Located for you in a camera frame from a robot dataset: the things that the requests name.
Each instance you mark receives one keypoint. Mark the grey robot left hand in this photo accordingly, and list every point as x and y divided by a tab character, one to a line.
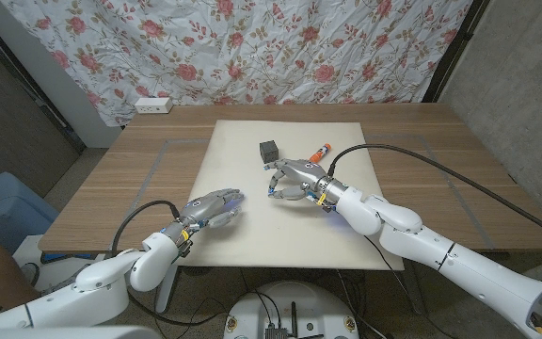
202	209

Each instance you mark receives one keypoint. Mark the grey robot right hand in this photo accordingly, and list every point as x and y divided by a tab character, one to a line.
306	176

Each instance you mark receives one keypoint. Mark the cream foam board mat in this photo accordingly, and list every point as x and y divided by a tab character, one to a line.
275	235

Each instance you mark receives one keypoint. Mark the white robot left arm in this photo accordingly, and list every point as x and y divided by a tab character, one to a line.
97	282

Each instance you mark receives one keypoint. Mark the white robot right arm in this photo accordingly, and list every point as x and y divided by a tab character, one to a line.
464	268

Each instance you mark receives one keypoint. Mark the orange glue stick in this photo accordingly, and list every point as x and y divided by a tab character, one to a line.
320	152

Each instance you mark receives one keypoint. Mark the dark grey block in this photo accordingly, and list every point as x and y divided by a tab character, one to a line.
269	151

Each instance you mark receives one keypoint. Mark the table leg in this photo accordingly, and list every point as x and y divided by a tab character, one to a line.
412	294
164	299

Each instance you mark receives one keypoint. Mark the white power strip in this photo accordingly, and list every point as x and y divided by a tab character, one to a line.
153	105

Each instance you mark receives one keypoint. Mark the white robot torso base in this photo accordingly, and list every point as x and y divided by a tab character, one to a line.
318	306

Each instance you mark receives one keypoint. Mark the floral backdrop cloth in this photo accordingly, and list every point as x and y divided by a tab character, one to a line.
252	47

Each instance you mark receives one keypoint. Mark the white floor box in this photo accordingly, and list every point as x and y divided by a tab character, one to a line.
26	247

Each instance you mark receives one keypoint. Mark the white robot chest panel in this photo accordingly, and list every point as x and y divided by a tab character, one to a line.
64	333

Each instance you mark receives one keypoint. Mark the blue storage bin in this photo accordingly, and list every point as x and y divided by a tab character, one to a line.
12	212

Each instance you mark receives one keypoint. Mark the black backdrop pole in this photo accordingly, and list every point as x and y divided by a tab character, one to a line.
455	52
40	100

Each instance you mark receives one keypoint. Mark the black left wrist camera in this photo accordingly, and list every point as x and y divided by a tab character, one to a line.
184	247

